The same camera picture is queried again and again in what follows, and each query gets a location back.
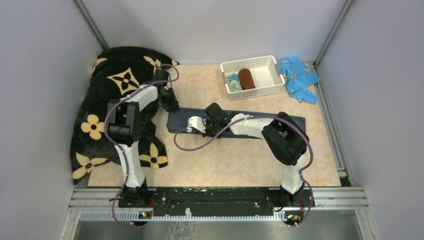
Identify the grey blue towel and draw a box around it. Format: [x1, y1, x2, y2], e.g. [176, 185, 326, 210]
[166, 107, 306, 139]

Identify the teal rabbit pattern towel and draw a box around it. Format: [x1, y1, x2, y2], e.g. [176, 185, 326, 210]
[227, 72, 243, 92]

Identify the brown towel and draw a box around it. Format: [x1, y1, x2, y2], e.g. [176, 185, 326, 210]
[237, 68, 256, 90]

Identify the white plastic basket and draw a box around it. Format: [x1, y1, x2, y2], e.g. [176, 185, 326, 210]
[220, 55, 286, 101]

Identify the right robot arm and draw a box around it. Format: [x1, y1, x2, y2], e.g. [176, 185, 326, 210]
[202, 103, 309, 208]

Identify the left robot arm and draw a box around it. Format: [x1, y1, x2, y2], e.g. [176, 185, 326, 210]
[104, 69, 173, 208]

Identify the black blanket with tan flowers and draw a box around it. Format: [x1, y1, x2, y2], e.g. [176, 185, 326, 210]
[70, 46, 179, 185]

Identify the light blue cloth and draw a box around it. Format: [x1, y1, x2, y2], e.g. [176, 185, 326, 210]
[277, 56, 321, 105]

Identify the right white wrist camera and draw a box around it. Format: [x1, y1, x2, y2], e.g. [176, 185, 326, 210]
[186, 116, 206, 134]

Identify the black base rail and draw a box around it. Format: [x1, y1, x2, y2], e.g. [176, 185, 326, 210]
[117, 186, 315, 217]

